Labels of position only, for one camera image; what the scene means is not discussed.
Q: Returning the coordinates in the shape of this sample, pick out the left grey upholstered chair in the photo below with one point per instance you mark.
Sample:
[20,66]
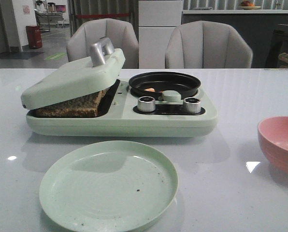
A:
[121,34]

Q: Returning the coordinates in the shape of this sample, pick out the pink bowl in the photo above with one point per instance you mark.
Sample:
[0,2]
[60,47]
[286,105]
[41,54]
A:
[273,140]

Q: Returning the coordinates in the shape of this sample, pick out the left silver control knob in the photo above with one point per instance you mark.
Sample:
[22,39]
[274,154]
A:
[146,104]

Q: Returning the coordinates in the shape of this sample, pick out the light green round plate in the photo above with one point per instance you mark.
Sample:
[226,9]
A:
[112,186]

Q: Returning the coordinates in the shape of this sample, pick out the silver control knob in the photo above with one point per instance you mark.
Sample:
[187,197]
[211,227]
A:
[191,105]
[146,104]

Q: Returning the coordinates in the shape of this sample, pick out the cooked shrimp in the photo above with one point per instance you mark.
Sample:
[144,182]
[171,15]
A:
[152,90]

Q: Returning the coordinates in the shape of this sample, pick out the white cabinet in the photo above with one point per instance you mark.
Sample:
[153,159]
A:
[157,20]

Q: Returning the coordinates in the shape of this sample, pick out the bread slice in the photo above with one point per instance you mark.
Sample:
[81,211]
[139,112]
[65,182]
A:
[85,106]

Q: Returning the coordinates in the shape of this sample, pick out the fruit plate on counter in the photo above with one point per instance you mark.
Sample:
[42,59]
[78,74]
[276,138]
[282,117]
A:
[248,5]

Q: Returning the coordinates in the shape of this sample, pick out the red bin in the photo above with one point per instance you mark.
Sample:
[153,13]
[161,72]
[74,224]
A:
[34,36]

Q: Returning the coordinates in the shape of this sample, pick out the black round frying pan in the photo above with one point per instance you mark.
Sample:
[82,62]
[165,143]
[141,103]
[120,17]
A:
[186,85]

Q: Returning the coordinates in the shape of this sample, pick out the grey upholstered chair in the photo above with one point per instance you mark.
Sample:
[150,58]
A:
[121,34]
[207,45]

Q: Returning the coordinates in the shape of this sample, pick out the right silver control knob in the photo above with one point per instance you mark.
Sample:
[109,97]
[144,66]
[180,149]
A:
[191,105]

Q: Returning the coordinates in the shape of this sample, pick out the right grey upholstered chair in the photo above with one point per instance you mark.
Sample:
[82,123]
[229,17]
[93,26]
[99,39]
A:
[207,45]

